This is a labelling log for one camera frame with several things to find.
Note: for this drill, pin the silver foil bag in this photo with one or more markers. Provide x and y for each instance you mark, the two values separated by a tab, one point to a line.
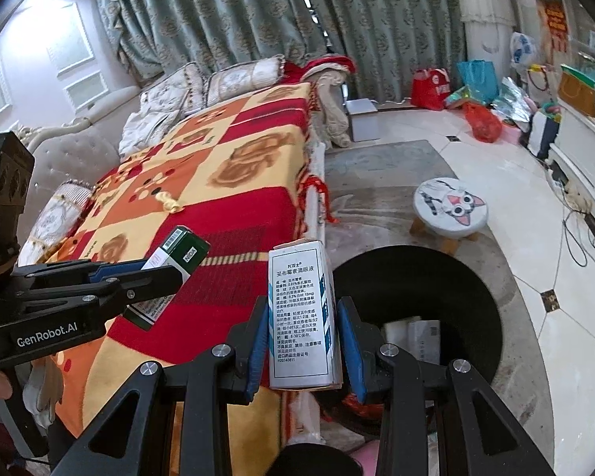
513	101

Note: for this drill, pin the red gift bag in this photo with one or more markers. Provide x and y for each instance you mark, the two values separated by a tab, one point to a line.
430	89

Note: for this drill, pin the white tote bag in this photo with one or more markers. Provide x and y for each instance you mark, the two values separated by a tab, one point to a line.
543	84

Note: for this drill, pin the striped round-pattern cushion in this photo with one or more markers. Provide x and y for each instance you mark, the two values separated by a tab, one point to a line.
54	220

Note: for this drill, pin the white lace curtain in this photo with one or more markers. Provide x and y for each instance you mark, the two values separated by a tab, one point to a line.
486	5

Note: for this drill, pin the red plastic bag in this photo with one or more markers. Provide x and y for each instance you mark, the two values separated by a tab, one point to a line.
483	124

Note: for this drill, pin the red wall decoration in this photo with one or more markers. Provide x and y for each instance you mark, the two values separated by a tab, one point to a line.
553	25

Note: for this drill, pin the beige draped cloth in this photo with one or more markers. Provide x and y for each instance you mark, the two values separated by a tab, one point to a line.
334	109

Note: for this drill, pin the white television cabinet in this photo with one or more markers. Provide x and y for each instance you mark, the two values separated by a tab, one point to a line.
587	168

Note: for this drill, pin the red fringed cloth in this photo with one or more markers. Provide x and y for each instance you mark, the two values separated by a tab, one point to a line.
327	64

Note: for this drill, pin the grey cardboard box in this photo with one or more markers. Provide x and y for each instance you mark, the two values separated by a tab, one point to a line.
363	121

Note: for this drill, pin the small beige crumpled scrap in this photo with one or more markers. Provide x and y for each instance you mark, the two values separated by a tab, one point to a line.
170	202

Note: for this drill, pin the grey floor rug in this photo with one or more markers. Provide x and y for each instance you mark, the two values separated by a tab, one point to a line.
377	193

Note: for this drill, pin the black round bin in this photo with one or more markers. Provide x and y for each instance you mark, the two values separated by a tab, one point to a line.
426	277

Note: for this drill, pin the red plastic wrapper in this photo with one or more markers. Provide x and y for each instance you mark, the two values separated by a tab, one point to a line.
364	409

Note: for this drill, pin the white plastic bag blue print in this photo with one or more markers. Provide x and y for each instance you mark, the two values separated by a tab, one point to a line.
523	49

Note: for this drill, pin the colourful gift bag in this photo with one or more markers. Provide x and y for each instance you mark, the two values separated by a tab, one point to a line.
458	96

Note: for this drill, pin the green and white carton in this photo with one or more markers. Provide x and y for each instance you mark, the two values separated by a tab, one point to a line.
188	250

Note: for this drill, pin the red orange printed blanket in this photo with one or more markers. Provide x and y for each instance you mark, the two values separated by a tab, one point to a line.
238	208

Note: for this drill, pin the cat print wooden stool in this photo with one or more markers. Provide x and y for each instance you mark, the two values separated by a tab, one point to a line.
451	203

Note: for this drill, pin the white tufted sofa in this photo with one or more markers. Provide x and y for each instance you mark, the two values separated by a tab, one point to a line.
69	153

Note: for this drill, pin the white medicine box blue stripe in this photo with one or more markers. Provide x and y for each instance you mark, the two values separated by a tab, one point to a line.
300	317

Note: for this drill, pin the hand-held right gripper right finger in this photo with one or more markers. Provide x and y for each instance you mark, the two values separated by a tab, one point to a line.
352	347

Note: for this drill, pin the blue shopping bag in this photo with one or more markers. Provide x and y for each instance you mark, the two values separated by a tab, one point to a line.
477	79

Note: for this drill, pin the brown paper bag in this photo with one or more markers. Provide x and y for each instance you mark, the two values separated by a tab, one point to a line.
577	91

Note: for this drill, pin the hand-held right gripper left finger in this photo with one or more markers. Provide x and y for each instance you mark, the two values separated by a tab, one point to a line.
256	344

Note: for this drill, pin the dark blue white bag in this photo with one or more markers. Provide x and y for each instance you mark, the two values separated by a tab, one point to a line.
544	134

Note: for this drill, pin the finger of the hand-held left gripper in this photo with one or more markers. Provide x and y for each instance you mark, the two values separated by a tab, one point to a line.
148	285
114	268

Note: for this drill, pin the grey green patterned curtain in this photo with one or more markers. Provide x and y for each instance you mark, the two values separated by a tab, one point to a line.
391	25
203	15

